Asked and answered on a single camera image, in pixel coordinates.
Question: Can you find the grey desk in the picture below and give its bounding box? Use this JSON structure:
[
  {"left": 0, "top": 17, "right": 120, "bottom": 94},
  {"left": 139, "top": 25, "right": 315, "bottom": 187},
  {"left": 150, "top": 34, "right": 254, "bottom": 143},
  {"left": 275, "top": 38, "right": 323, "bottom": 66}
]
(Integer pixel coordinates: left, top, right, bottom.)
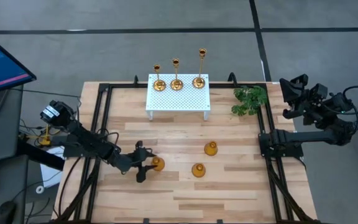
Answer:
[{"left": 0, "top": 84, "right": 25, "bottom": 166}]

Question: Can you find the medium brass candlestick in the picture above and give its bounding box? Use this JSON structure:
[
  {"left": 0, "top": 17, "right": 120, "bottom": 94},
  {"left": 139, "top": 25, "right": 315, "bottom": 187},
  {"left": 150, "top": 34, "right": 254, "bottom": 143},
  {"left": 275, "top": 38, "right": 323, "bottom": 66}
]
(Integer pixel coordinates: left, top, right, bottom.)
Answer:
[{"left": 170, "top": 58, "right": 185, "bottom": 91}]

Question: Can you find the black aluminium table frame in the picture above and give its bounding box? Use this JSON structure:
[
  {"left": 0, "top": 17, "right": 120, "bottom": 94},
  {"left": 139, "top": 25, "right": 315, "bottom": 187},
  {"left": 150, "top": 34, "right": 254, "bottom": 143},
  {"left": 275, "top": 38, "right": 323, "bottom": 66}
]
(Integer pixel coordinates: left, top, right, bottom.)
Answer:
[{"left": 50, "top": 81, "right": 323, "bottom": 224}]

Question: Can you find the green leafy plant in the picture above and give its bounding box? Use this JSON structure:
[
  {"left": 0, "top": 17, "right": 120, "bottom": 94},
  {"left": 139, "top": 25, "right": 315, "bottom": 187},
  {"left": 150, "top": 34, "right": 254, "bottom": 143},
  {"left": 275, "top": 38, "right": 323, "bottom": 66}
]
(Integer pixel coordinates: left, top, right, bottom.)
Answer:
[{"left": 231, "top": 85, "right": 269, "bottom": 117}]

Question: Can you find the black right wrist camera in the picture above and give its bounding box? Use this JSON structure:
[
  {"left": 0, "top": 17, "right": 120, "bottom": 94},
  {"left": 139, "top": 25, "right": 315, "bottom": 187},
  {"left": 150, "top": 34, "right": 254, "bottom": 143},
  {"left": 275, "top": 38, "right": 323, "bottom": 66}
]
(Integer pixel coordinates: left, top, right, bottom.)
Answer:
[{"left": 309, "top": 83, "right": 329, "bottom": 101}]

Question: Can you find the short brass candlestick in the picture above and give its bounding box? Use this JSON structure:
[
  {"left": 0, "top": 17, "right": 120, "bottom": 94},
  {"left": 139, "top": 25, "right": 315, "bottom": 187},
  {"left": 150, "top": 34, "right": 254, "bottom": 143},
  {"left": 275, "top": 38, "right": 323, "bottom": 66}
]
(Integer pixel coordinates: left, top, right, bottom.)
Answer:
[{"left": 152, "top": 63, "right": 167, "bottom": 92}]

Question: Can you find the black desk beam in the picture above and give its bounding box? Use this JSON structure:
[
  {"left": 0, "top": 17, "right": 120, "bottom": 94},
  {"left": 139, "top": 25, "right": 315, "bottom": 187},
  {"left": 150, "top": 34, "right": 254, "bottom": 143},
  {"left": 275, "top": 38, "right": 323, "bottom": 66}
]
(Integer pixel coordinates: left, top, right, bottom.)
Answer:
[{"left": 17, "top": 138, "right": 67, "bottom": 171}]

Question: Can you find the black computer mouse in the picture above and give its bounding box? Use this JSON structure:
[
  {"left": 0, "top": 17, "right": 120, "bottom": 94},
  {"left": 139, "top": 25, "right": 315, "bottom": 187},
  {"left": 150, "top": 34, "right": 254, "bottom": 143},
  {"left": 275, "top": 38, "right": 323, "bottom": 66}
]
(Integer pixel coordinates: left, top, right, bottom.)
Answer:
[{"left": 0, "top": 200, "right": 18, "bottom": 224}]

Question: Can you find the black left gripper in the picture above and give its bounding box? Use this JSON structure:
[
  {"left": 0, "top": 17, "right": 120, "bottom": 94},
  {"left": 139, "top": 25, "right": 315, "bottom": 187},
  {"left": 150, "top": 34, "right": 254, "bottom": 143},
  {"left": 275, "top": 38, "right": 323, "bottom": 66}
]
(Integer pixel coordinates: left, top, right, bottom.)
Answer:
[{"left": 128, "top": 140, "right": 159, "bottom": 184}]

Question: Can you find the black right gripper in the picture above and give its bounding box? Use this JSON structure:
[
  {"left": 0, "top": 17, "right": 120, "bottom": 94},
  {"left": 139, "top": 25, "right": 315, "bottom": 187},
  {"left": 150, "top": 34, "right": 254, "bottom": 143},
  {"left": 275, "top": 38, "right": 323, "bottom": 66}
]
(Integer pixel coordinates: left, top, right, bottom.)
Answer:
[{"left": 279, "top": 73, "right": 326, "bottom": 126}]

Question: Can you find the white perforated metal shelf riser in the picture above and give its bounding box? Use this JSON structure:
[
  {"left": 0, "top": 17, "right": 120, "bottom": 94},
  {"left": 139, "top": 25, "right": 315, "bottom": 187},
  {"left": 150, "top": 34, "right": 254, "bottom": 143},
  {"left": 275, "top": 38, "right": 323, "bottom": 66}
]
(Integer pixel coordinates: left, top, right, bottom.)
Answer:
[{"left": 145, "top": 73, "right": 211, "bottom": 121}]

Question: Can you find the amber ribbed glass candle holder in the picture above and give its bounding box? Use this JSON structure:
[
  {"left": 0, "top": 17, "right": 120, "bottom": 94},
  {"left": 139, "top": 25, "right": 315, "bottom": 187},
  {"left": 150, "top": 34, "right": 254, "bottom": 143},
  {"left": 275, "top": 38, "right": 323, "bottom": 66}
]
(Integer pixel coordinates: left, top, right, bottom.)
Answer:
[
  {"left": 203, "top": 141, "right": 219, "bottom": 157},
  {"left": 191, "top": 162, "right": 206, "bottom": 179},
  {"left": 151, "top": 156, "right": 166, "bottom": 172}
]

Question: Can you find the tall brass candlestick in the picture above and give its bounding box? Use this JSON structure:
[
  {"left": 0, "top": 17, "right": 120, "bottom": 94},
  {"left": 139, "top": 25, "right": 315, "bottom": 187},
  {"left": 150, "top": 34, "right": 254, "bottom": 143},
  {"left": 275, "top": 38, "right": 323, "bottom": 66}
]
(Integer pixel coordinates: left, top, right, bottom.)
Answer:
[{"left": 192, "top": 48, "right": 208, "bottom": 90}]

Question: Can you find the yellow clamp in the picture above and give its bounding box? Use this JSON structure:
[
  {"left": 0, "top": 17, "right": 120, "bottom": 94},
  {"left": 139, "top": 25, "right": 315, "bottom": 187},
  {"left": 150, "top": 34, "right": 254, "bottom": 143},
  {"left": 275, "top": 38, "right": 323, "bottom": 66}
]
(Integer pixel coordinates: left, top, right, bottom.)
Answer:
[{"left": 37, "top": 123, "right": 52, "bottom": 147}]

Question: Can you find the white paper sheet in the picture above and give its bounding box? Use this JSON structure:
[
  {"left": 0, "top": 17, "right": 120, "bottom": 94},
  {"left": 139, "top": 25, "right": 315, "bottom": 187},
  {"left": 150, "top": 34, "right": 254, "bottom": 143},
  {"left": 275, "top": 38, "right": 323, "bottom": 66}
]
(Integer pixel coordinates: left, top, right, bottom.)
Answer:
[{"left": 39, "top": 145, "right": 65, "bottom": 189}]

